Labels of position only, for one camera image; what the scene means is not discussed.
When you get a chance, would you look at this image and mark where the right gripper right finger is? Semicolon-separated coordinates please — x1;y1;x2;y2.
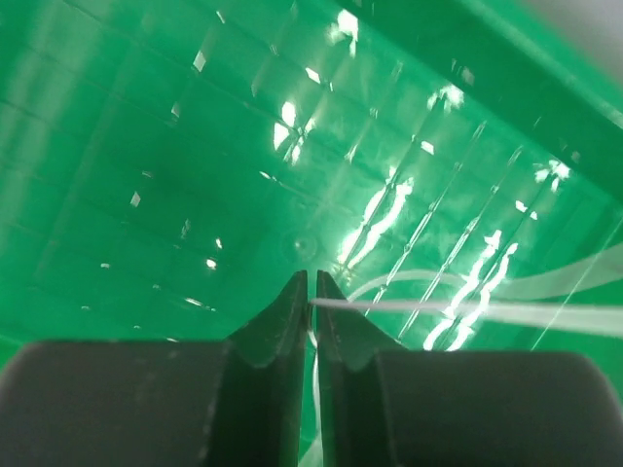
316;271;622;466

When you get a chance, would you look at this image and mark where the white thin cable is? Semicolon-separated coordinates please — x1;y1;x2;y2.
296;242;623;467

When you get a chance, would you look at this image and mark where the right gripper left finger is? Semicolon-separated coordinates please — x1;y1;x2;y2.
1;271;309;466

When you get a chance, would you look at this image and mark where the green plastic tray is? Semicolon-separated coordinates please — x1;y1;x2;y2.
1;1;622;466

